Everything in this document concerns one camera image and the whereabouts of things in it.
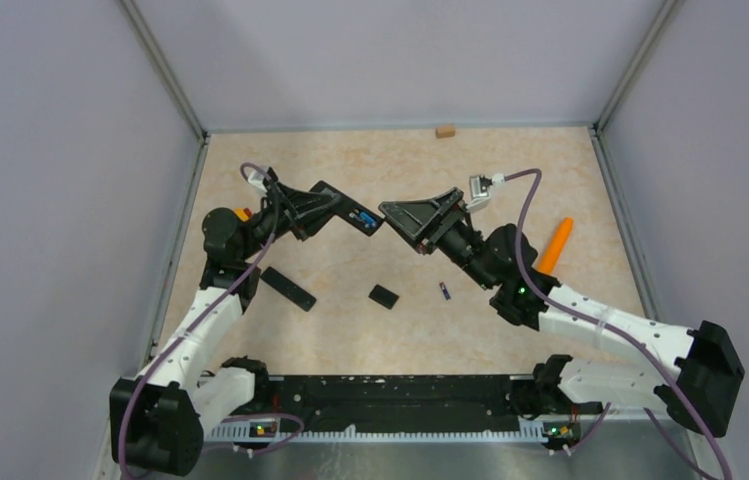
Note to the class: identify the orange red small block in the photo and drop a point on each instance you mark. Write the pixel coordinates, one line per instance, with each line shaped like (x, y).
(244, 214)

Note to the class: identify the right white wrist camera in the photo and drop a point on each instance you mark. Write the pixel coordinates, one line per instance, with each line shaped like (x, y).
(482, 189)

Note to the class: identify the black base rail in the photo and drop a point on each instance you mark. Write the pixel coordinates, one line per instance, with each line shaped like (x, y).
(424, 404)

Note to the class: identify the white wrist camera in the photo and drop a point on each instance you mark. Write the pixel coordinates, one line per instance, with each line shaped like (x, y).
(259, 177)
(482, 189)

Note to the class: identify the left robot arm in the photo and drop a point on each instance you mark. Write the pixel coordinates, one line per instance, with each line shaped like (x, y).
(160, 417)

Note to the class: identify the brown wooden block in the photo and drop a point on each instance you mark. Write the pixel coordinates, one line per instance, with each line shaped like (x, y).
(445, 131)

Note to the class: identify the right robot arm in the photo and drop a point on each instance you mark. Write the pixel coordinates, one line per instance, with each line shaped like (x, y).
(693, 374)

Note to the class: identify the black battery cover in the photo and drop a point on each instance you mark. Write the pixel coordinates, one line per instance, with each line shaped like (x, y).
(383, 297)

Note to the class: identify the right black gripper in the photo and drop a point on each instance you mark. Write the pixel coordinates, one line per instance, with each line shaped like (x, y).
(423, 222)

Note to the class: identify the orange toy microphone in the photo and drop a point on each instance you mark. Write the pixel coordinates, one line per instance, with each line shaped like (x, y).
(555, 247)

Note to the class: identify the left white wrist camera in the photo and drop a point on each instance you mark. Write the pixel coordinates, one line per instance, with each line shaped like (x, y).
(259, 177)

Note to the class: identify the black remote control with buttons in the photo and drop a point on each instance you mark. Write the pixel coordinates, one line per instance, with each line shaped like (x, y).
(347, 208)

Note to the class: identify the purple blue battery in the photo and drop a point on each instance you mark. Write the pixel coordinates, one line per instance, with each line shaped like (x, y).
(445, 291)

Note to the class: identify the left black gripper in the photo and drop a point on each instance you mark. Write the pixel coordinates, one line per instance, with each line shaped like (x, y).
(311, 209)

